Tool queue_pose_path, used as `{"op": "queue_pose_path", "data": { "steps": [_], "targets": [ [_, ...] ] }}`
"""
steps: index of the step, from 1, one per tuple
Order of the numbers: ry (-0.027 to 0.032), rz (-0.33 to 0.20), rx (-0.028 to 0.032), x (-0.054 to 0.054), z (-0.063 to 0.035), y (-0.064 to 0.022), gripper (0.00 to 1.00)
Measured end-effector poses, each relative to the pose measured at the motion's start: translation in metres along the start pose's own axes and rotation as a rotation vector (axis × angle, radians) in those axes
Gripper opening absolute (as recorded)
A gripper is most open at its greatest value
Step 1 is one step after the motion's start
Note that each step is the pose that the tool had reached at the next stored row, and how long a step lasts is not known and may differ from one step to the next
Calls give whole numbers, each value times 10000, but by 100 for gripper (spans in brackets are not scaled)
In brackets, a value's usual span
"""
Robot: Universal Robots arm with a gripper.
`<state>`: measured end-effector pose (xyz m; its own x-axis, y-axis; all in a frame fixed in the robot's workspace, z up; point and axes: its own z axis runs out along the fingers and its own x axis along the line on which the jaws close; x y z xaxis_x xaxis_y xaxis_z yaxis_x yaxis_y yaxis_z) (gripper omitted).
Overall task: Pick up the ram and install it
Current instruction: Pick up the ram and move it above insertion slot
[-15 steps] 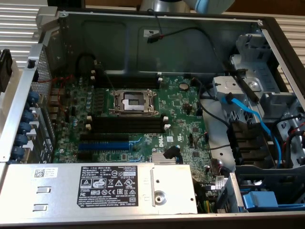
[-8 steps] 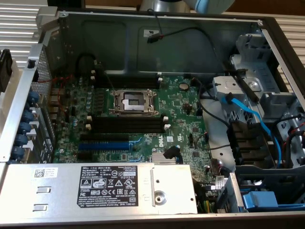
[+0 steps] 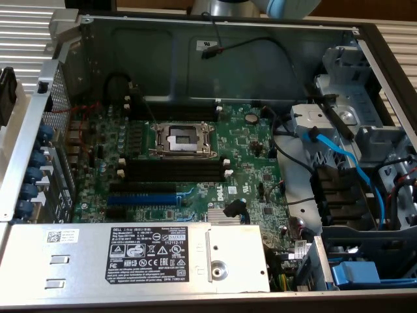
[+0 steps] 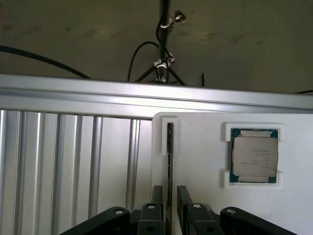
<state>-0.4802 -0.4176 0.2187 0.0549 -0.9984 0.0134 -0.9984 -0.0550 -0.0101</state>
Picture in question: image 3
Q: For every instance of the thin steel locking lever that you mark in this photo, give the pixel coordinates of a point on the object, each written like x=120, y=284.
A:
x=150, y=109

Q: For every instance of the blue plastic card latch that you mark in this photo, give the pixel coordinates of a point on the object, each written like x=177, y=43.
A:
x=36, y=158
x=24, y=207
x=33, y=175
x=28, y=190
x=45, y=133

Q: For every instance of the short black expansion slot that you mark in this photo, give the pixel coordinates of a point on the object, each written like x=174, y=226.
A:
x=115, y=212

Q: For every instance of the grey plastic drive carrier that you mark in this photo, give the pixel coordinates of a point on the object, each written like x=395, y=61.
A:
x=374, y=241

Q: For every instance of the small black plastic switch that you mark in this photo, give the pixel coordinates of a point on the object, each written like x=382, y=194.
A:
x=43, y=87

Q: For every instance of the blue plastic drive latch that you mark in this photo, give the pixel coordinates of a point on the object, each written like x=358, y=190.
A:
x=355, y=274

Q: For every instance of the black rectangular object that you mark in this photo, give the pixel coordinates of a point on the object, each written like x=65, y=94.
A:
x=89, y=4

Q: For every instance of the green motherboard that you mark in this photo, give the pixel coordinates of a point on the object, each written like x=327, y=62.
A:
x=247, y=169

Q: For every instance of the silver finned heatsink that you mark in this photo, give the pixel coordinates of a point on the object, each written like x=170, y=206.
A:
x=224, y=216

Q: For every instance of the silver open PC case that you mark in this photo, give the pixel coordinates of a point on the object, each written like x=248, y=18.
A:
x=244, y=71

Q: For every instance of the CPU socket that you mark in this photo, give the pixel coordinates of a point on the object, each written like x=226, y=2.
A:
x=182, y=138

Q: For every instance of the silver socket cover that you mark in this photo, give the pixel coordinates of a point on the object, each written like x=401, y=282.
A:
x=205, y=147

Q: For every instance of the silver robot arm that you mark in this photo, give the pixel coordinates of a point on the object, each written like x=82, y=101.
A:
x=228, y=6

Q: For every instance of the silver aluminium corner bracket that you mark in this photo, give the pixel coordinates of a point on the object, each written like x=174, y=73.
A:
x=63, y=23

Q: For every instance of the RAM slot with white latches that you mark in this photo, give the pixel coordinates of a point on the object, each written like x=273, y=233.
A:
x=182, y=113
x=176, y=167
x=176, y=178
x=182, y=102

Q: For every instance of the silver power supply box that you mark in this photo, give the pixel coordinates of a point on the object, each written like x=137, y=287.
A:
x=81, y=261

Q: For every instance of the silver metal disk bay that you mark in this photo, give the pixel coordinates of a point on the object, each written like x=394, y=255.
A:
x=374, y=130

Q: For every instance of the round coin battery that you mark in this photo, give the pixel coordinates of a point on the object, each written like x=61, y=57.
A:
x=251, y=117

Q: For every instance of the black plastic block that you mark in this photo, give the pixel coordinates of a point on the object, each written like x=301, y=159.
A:
x=339, y=195

